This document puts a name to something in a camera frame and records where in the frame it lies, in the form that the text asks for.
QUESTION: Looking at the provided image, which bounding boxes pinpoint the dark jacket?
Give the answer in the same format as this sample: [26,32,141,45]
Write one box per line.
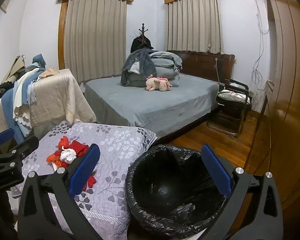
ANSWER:
[130,35,153,54]

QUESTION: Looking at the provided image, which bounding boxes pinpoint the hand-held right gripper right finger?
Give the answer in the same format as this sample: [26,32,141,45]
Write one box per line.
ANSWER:
[201,144,283,240]

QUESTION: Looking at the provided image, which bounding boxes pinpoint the dark grey fleece blanket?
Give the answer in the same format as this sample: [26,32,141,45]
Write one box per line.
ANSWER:
[121,48,157,85]

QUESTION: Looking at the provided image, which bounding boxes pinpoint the red plastic scrap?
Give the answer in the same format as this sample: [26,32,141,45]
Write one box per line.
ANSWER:
[58,136,70,150]

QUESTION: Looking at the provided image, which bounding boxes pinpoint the trash bin with black bag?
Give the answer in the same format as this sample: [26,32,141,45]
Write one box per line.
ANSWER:
[125,144,234,240]

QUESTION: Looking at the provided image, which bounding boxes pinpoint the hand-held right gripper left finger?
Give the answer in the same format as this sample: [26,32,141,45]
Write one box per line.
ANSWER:
[17,144,101,240]

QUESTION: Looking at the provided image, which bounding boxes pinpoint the bed with grey sheet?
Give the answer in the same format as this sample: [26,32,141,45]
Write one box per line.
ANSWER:
[84,72,220,139]

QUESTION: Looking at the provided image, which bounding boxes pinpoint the dark wooden headboard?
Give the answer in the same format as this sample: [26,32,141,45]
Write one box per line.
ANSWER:
[169,50,235,83]

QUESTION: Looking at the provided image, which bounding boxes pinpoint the white charging cable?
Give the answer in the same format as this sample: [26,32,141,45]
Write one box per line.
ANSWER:
[214,57,223,83]

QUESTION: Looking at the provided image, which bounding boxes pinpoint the narrow beige curtain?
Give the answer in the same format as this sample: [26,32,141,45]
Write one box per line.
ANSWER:
[167,0,222,54]

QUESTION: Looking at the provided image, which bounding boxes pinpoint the wide beige curtain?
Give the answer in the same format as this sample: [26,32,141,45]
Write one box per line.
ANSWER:
[64,0,127,83]

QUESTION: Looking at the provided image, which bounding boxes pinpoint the white paper wad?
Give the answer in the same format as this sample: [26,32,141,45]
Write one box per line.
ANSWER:
[60,148,77,165]

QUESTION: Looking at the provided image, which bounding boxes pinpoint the black folding chair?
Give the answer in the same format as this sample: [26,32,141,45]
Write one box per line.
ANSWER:
[206,79,253,137]

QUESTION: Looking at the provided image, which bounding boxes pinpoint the folded grey duvets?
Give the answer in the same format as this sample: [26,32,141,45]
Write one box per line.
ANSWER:
[126,51,183,87]

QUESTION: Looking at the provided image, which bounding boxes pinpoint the pink plush toy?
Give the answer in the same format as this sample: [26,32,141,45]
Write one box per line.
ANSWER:
[145,74,173,92]

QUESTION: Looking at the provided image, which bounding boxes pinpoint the dark wooden nightstand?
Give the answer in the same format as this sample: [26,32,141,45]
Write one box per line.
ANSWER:
[221,97,253,120]

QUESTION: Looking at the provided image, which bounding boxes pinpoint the hanging wall cables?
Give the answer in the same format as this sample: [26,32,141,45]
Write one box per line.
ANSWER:
[251,0,270,105]

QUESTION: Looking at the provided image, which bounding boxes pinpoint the beige-covered furniture with clothes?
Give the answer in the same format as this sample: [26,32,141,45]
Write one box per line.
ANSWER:
[0,68,97,140]

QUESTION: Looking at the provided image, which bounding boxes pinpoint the red cloth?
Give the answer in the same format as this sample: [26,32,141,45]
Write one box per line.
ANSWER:
[65,140,90,158]

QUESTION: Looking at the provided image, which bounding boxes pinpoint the wooden coat rack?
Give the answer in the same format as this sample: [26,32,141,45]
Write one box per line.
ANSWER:
[137,23,148,50]

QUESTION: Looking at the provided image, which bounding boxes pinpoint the silver chair cushion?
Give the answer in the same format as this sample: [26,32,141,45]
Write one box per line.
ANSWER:
[217,89,251,103]

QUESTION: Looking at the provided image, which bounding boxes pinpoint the wooden wardrobe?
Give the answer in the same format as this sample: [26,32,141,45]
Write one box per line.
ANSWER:
[245,0,300,215]

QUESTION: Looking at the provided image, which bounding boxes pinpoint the wooden side table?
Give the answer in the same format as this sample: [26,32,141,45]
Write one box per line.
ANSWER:
[260,79,275,120]

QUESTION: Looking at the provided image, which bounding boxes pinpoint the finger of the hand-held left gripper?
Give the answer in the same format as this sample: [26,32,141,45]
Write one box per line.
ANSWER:
[0,137,39,178]
[0,128,15,153]

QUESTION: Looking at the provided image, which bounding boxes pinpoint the pile of folded cloths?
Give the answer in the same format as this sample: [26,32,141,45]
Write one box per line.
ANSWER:
[0,54,59,143]

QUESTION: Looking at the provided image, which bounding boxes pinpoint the grey floral quilt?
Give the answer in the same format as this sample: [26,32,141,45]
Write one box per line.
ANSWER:
[11,121,158,240]

